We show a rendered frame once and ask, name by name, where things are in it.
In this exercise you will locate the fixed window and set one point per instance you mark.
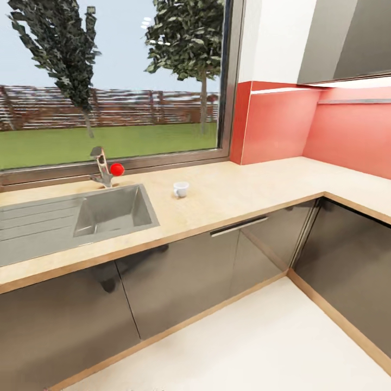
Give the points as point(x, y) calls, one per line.
point(154, 82)

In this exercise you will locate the cabinet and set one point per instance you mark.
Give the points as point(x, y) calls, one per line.
point(52, 330)
point(345, 256)
point(347, 39)

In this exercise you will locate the coffee cup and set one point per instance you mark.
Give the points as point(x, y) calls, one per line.
point(181, 189)

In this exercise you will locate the drop in sink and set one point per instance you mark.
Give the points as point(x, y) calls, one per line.
point(43, 227)

